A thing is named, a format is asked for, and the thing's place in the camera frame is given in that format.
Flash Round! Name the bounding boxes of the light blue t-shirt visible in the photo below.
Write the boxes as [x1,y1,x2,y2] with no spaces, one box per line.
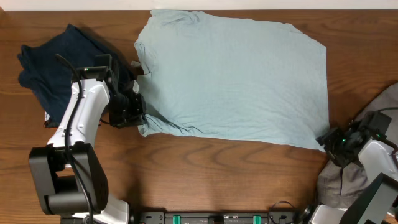
[134,9,329,150]

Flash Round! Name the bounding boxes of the folded navy blue garment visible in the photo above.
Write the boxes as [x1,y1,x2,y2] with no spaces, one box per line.
[17,24,134,123]

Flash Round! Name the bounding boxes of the grey garment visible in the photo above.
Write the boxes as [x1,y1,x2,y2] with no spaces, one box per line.
[317,83,397,208]

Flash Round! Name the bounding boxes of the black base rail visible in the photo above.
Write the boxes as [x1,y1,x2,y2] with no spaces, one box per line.
[129,201,314,224]

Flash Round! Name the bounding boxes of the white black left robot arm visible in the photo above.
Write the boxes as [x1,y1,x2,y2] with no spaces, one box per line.
[29,66,146,223]

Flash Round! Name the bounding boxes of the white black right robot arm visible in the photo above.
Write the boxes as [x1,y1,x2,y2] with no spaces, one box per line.
[309,124,397,224]

